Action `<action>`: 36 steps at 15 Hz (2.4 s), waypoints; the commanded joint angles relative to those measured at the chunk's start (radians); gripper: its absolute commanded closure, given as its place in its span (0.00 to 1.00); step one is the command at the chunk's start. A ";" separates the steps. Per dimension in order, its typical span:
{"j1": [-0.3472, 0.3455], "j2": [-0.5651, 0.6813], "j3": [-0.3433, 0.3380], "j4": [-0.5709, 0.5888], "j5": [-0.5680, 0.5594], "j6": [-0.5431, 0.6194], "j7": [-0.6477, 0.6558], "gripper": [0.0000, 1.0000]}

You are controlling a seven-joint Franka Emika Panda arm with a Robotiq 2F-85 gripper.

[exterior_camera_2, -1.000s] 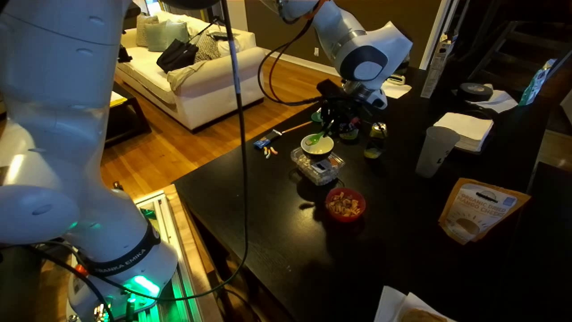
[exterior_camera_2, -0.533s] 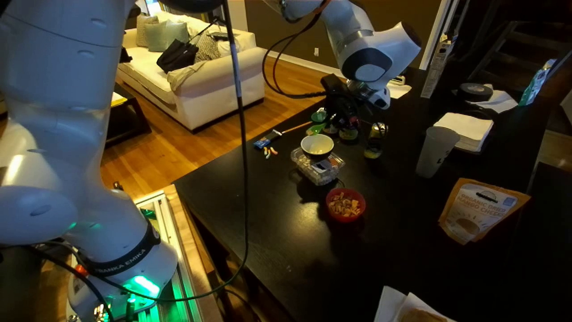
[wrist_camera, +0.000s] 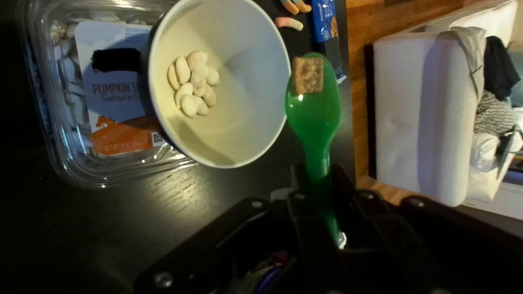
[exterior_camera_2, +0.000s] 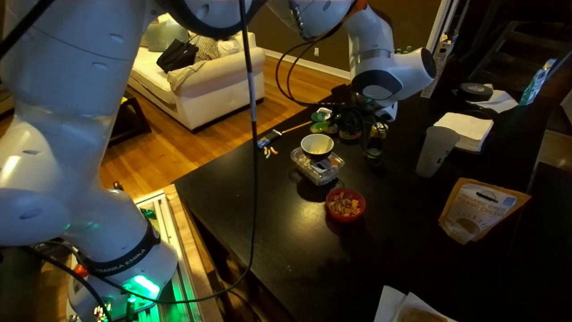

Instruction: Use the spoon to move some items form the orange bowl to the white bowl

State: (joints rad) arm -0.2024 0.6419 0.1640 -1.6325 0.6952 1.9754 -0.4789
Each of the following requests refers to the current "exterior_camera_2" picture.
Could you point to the crumpled white napkin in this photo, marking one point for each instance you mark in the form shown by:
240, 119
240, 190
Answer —
498, 101

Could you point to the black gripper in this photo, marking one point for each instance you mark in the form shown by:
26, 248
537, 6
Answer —
358, 114

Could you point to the small hourglass jar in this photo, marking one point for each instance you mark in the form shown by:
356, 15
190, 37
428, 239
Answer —
376, 140

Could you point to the orange red bowl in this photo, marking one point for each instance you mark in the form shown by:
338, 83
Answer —
346, 207

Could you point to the gummy worm candy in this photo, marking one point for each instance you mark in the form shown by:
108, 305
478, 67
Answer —
274, 151
269, 153

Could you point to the green round lid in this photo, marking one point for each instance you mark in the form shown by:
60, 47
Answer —
322, 114

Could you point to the dark round object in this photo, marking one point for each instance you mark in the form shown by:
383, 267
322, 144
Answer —
474, 90

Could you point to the orange pencil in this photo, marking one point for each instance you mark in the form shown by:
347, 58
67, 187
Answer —
296, 128

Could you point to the cereal pieces heap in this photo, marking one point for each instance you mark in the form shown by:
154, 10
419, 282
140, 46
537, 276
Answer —
346, 205

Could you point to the black item on sofa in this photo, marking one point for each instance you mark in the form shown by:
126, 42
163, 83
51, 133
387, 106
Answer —
178, 56

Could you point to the brown paper bag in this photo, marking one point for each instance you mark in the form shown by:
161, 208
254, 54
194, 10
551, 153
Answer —
480, 208

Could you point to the white napkin under cookie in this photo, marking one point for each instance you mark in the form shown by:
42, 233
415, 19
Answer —
387, 305

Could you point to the light sofa cushion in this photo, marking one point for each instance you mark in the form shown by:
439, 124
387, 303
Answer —
163, 33

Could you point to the dark wooden staircase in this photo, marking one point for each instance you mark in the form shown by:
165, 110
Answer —
519, 42

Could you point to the white napkin stack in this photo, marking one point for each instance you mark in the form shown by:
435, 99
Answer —
465, 130

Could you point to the white bowl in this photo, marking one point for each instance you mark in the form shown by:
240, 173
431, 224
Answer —
317, 146

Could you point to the dark coffee table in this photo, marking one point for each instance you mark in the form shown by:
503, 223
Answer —
131, 122

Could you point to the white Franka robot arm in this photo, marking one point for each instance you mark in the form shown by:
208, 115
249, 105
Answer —
72, 90

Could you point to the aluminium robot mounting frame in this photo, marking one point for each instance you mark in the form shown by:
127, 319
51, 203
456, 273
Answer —
179, 251

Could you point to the white sofa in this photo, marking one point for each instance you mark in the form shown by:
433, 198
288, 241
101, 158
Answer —
203, 96

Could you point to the grey plastic cup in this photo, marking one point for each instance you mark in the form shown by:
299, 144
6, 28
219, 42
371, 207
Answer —
435, 153

